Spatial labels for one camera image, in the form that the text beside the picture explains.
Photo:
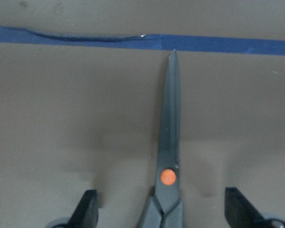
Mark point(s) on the grey orange scissors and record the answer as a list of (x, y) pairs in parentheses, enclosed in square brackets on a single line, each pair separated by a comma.
[(164, 208)]

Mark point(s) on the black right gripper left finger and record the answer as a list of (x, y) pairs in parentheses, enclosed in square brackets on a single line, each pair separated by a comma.
[(86, 213)]

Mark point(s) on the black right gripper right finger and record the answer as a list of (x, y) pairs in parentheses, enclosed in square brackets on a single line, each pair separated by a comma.
[(240, 213)]

